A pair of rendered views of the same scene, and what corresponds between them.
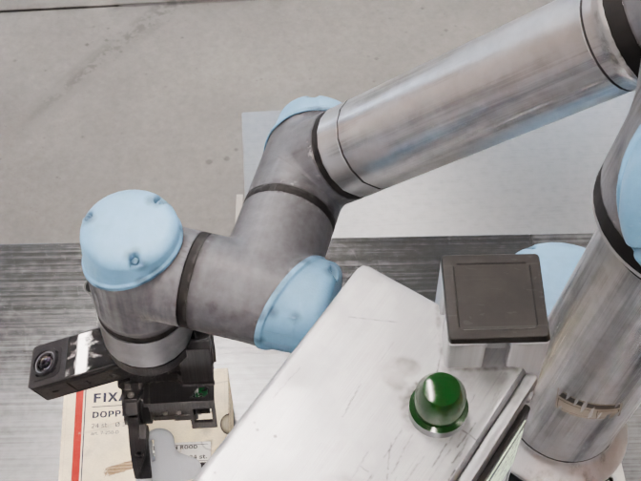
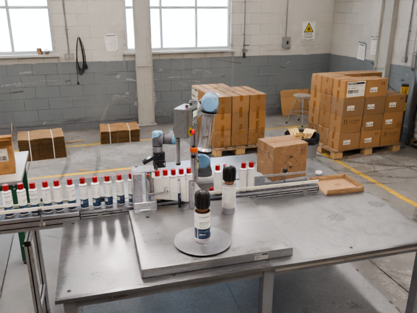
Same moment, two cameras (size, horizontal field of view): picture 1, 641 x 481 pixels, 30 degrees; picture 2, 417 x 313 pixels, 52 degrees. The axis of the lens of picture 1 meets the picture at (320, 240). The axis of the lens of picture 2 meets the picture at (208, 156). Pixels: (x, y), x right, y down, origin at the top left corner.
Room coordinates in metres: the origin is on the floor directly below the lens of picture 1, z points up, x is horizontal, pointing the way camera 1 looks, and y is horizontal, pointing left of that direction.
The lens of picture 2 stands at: (-2.46, 0.52, 2.07)
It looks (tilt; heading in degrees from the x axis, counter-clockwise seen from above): 19 degrees down; 346
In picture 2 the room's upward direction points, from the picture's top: straight up
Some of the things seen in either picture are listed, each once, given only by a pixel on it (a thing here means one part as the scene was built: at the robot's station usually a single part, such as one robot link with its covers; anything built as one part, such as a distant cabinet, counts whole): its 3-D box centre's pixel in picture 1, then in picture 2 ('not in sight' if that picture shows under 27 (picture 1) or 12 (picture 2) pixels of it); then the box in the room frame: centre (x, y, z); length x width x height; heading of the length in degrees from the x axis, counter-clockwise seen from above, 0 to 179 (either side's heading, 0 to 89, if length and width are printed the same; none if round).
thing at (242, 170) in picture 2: not in sight; (242, 176); (0.14, -0.39, 0.98); 0.05 x 0.05 x 0.20
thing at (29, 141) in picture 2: not in sight; (41, 144); (4.11, 1.41, 0.16); 0.65 x 0.54 x 0.32; 98
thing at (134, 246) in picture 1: (139, 265); (157, 138); (0.51, 0.14, 1.19); 0.09 x 0.08 x 0.11; 74
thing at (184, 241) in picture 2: not in sight; (202, 240); (-0.46, 0.04, 0.89); 0.31 x 0.31 x 0.01
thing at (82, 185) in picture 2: not in sight; (83, 192); (0.13, 0.67, 0.98); 0.05 x 0.05 x 0.20
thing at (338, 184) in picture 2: not in sight; (336, 184); (0.15, -1.12, 0.85); 0.30 x 0.26 x 0.04; 91
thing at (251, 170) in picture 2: not in sight; (251, 176); (0.14, -0.45, 0.98); 0.05 x 0.05 x 0.20
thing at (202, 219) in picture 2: not in sight; (202, 215); (-0.46, 0.04, 1.04); 0.09 x 0.09 x 0.29
